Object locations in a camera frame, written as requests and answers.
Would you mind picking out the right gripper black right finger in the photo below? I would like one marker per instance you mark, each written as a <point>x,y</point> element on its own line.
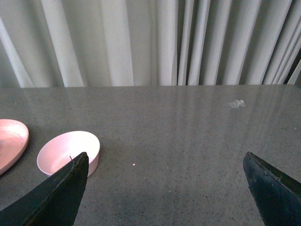
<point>277,195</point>

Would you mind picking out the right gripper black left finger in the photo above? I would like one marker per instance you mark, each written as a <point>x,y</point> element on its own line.
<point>55,202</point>

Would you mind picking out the pale pink bowl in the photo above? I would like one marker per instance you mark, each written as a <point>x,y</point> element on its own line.
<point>64,148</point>

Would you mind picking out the pink plate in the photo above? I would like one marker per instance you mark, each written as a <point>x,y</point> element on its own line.
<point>14,136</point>

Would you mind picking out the crumpled clear tape piece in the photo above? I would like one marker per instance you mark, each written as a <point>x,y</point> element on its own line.
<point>237,103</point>

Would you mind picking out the white curtain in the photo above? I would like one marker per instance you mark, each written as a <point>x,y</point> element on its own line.
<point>81,43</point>

